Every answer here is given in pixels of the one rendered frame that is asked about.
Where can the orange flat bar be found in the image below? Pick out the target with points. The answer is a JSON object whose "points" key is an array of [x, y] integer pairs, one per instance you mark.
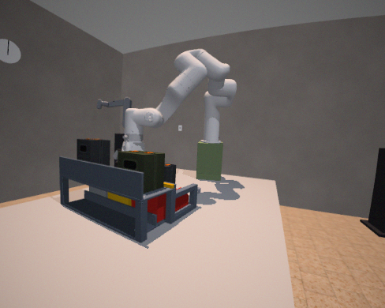
{"points": [[168, 185]]}

